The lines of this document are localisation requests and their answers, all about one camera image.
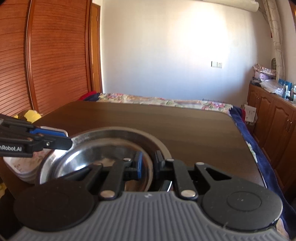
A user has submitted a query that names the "white floral rectangular tray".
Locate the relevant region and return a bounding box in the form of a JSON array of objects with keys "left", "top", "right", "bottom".
[{"left": 2, "top": 134, "right": 58, "bottom": 183}]

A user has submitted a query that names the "clear plastic bag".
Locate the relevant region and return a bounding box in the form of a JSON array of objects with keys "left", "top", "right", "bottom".
[{"left": 260, "top": 80, "right": 283, "bottom": 95}]

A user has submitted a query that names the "wooden slatted wardrobe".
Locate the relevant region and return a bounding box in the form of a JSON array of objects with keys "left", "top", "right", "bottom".
[{"left": 1, "top": 1, "right": 102, "bottom": 116}]

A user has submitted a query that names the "red cloth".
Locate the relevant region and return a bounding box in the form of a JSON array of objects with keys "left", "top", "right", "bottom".
[{"left": 78, "top": 91, "right": 97, "bottom": 101}]

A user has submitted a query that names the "dark blue blanket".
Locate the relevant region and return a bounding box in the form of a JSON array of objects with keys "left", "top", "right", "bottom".
[{"left": 228, "top": 106, "right": 295, "bottom": 240}]

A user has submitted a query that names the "small steel bowl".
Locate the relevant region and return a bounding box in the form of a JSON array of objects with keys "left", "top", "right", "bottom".
[{"left": 51, "top": 140, "right": 153, "bottom": 192}]

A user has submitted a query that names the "large steel bowl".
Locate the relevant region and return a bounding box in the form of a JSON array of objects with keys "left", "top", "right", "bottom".
[{"left": 35, "top": 126, "right": 171, "bottom": 191}]

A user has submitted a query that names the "floral bedspread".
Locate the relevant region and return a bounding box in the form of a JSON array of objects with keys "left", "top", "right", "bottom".
[{"left": 98, "top": 93, "right": 233, "bottom": 113}]

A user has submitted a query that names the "white air conditioner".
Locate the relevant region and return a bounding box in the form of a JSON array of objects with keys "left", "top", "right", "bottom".
[{"left": 204, "top": 0, "right": 259, "bottom": 13}]

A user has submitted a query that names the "white wall switch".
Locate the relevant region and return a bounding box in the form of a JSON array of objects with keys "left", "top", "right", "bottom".
[{"left": 211, "top": 61, "right": 222, "bottom": 68}]

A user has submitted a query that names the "patterned curtain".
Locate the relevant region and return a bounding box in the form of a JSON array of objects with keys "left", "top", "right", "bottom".
[{"left": 262, "top": 0, "right": 285, "bottom": 81}]

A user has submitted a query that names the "yellow plush toy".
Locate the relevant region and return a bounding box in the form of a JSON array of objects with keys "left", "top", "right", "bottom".
[{"left": 14, "top": 109, "right": 42, "bottom": 123}]

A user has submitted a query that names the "white cardboard box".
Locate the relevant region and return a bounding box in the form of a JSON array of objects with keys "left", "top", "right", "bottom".
[{"left": 242, "top": 104, "right": 256, "bottom": 123}]

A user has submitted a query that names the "wooden sideboard cabinet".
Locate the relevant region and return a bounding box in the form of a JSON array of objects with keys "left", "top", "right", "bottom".
[{"left": 247, "top": 83, "right": 295, "bottom": 193}]

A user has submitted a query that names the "pink floral bag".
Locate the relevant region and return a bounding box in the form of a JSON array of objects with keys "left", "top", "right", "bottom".
[{"left": 253, "top": 64, "right": 276, "bottom": 81}]

